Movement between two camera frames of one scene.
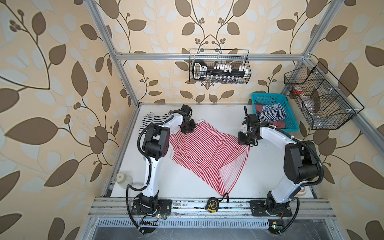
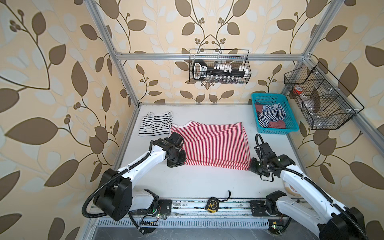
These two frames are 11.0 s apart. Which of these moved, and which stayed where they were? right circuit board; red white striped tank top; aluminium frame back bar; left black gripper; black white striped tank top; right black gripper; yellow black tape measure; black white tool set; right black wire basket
Moved: red white striped tank top; left black gripper; right black gripper
Stayed: right circuit board; right black wire basket; black white striped tank top; aluminium frame back bar; black white tool set; yellow black tape measure
